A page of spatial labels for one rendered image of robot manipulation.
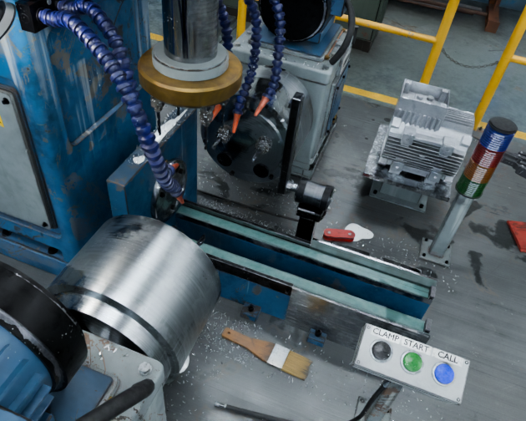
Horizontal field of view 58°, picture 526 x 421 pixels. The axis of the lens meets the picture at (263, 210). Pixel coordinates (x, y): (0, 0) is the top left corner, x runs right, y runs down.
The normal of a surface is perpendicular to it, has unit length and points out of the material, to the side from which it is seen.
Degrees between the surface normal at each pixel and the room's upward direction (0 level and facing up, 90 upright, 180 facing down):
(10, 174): 90
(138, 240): 2
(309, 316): 90
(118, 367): 0
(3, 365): 49
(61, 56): 90
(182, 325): 62
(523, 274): 0
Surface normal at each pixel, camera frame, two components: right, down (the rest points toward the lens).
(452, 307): 0.10, -0.71
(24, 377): 0.90, 0.01
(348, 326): -0.35, 0.63
